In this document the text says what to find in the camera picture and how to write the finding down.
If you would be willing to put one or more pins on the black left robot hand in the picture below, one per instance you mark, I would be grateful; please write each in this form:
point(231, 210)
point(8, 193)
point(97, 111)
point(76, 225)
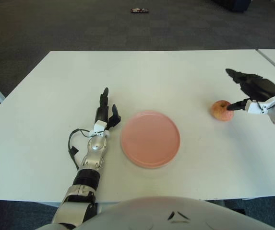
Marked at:
point(102, 113)

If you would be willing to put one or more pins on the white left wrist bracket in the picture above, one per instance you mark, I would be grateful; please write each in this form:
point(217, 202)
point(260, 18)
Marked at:
point(99, 127)

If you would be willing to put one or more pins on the grey robot torso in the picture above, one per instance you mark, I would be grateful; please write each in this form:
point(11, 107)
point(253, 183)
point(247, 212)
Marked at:
point(163, 213)

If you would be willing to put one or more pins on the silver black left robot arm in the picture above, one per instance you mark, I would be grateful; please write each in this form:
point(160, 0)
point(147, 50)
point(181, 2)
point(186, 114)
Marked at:
point(94, 151)

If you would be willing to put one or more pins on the pink round plate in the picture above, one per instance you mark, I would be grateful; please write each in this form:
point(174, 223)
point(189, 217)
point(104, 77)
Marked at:
point(150, 139)

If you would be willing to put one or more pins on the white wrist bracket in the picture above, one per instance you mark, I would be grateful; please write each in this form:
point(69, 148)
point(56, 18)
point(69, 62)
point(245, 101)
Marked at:
point(254, 109)
point(99, 127)

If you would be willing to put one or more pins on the large black case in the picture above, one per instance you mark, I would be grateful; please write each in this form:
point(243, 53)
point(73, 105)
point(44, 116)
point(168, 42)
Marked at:
point(233, 5)

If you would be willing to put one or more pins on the small dark red floor object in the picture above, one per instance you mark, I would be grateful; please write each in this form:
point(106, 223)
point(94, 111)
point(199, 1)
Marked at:
point(139, 10)

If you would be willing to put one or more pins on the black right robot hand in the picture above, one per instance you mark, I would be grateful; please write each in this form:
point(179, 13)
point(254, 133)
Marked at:
point(259, 87)

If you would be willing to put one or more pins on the red yellow apple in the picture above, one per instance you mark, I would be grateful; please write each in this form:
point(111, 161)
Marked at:
point(220, 113)

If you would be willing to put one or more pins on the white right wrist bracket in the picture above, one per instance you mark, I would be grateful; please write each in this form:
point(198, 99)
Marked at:
point(254, 109)

